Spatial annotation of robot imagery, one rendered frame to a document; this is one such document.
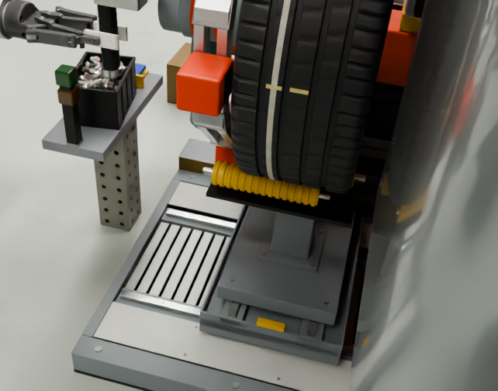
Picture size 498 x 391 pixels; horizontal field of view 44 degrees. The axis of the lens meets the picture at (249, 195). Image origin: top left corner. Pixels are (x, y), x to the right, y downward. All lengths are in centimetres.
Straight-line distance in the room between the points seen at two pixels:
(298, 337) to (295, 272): 17
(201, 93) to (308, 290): 70
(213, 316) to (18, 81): 164
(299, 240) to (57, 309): 71
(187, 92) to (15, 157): 143
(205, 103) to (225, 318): 68
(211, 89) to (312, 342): 76
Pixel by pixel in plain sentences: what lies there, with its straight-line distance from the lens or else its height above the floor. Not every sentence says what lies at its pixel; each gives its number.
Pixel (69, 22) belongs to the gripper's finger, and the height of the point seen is 83.
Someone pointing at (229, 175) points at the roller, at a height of 53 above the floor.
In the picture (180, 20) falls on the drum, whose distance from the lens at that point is 133.
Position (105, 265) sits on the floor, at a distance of 193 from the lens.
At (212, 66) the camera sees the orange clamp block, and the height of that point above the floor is 88.
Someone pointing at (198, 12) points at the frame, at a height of 95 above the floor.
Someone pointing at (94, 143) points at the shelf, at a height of 45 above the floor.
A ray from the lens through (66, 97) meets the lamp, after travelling 155.
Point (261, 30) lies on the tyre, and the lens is 101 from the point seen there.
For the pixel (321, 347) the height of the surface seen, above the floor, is 15.
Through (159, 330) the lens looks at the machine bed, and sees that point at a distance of 166.
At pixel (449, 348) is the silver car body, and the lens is 45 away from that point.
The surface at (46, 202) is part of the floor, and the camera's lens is 218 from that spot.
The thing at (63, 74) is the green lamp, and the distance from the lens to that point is 152.
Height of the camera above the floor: 138
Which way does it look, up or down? 39 degrees down
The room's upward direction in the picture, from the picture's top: 5 degrees clockwise
